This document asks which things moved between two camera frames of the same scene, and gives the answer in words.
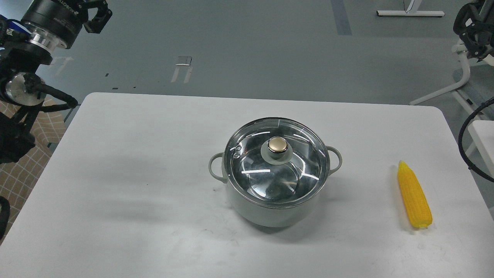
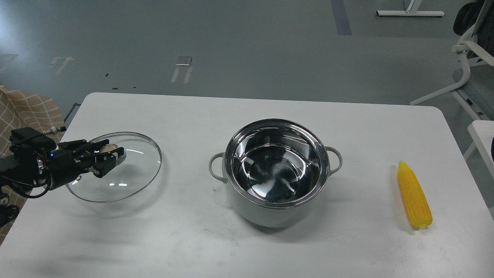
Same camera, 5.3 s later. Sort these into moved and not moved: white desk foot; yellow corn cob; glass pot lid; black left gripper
Moved: black left gripper; glass pot lid
Not moved: white desk foot; yellow corn cob
